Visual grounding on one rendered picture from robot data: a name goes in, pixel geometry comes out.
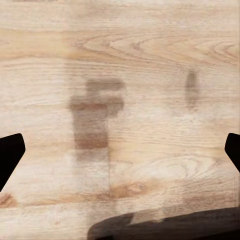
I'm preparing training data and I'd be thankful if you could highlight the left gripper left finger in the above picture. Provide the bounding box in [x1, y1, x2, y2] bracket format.
[0, 133, 26, 192]

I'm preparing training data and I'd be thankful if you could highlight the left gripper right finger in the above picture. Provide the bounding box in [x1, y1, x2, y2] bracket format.
[224, 132, 240, 172]

